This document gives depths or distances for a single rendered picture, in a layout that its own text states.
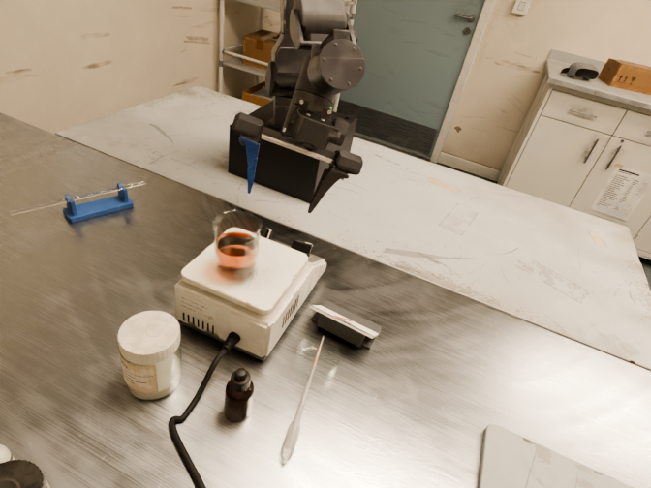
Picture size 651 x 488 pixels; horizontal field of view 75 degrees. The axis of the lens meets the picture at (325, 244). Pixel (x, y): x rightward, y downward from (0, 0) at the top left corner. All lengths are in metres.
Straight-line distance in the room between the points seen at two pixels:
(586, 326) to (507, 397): 0.24
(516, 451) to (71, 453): 0.46
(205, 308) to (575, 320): 0.58
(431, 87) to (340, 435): 3.08
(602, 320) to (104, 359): 0.74
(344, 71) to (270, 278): 0.26
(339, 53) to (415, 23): 2.85
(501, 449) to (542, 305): 0.31
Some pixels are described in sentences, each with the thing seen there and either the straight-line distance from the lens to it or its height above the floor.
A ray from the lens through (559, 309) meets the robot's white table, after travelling 0.80.
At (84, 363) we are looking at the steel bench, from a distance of 0.56.
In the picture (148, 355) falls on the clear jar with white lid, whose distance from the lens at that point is 0.45.
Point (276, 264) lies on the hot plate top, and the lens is 0.53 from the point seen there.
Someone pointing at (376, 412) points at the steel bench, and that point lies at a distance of 0.53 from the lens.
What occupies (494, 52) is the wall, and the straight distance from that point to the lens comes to 3.34.
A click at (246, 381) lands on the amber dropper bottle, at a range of 0.45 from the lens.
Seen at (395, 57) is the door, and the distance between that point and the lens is 3.44.
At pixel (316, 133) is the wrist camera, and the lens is 0.54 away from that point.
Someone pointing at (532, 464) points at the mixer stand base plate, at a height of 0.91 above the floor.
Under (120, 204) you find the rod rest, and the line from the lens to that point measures 0.78.
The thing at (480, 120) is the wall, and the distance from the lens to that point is 3.43.
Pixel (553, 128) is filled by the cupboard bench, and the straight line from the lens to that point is 2.84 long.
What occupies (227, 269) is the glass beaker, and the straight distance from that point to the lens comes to 0.49.
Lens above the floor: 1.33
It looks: 36 degrees down
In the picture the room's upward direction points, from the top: 12 degrees clockwise
